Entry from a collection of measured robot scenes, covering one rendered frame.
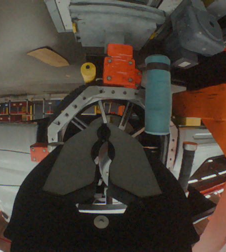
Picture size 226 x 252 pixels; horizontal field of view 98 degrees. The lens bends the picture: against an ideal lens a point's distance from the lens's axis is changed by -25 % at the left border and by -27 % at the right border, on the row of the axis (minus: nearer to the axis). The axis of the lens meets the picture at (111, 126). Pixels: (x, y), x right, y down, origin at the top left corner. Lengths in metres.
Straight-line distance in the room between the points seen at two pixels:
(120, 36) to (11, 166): 0.98
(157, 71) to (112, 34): 0.42
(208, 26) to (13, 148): 1.07
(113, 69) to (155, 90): 0.18
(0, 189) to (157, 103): 1.06
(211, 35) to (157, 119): 0.37
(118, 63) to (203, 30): 0.35
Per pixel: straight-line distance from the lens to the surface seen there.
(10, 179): 0.95
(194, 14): 0.57
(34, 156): 0.58
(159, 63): 0.44
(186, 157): 0.37
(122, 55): 0.53
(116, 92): 0.50
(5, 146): 0.86
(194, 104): 0.76
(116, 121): 0.76
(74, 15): 0.78
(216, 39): 0.57
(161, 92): 0.41
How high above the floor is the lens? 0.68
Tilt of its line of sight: 6 degrees up
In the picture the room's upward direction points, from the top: 178 degrees counter-clockwise
